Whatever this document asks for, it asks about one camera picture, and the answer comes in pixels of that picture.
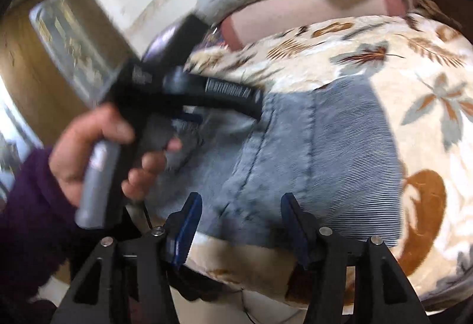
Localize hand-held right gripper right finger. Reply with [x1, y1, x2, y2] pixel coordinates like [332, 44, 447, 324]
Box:
[280, 193, 431, 324]

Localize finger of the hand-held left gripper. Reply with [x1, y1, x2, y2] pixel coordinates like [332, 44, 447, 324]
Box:
[163, 71, 265, 121]
[171, 111, 204, 126]

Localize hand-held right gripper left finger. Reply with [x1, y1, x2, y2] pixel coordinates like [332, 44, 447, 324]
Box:
[50, 192, 203, 324]

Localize grey denim pants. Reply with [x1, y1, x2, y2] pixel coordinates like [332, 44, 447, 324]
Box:
[146, 78, 403, 249]

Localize person's left forearm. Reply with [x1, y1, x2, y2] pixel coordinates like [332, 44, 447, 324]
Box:
[0, 147, 80, 310]

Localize person's left hand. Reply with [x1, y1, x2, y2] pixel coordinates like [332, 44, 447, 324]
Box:
[48, 102, 182, 207]

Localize purple colourful packet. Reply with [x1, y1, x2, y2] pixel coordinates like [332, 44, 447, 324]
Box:
[196, 26, 226, 49]

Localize wooden door with glass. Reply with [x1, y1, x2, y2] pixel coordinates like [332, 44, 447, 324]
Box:
[0, 0, 139, 158]

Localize leaf print blanket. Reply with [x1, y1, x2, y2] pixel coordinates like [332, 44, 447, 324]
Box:
[177, 14, 473, 313]

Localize brown ruffled sofa cover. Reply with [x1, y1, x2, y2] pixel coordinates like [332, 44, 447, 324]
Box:
[406, 0, 473, 33]

